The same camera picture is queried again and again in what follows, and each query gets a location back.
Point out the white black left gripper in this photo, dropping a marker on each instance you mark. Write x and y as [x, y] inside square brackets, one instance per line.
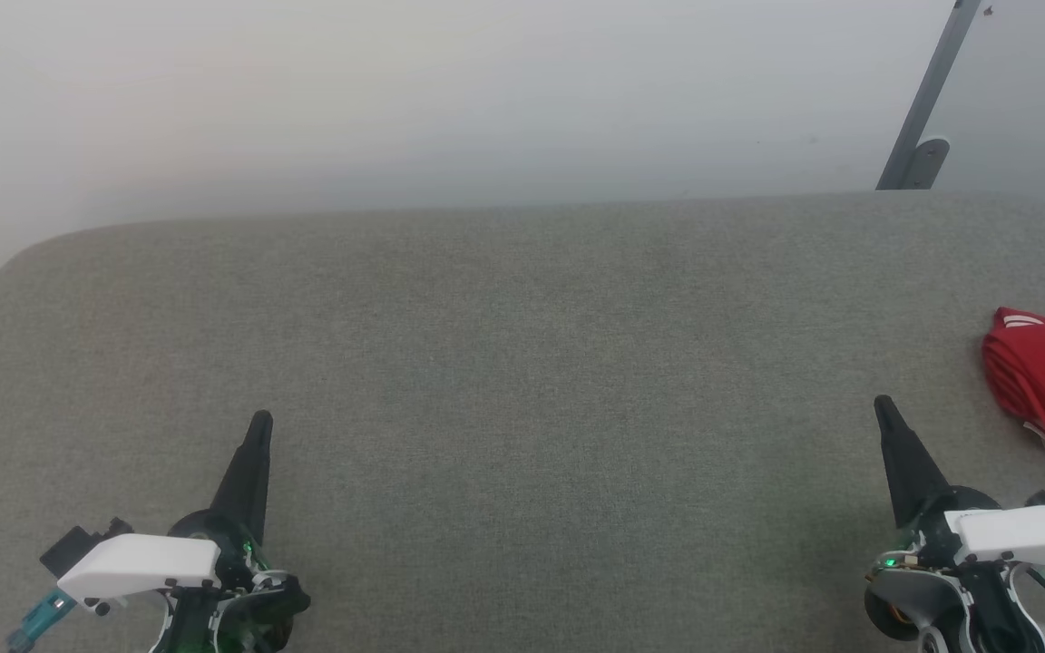
[141, 562]

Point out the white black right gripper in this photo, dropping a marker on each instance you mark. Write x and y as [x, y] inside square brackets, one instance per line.
[1021, 535]

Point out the grey slanted metal bar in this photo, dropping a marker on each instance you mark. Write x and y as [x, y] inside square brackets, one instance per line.
[931, 91]

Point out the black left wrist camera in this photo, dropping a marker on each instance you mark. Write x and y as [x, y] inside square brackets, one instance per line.
[78, 544]

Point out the teal left camera connector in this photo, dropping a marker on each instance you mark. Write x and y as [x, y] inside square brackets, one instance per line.
[40, 621]

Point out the grey metal bar bracket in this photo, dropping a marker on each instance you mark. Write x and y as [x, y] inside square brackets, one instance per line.
[929, 163]

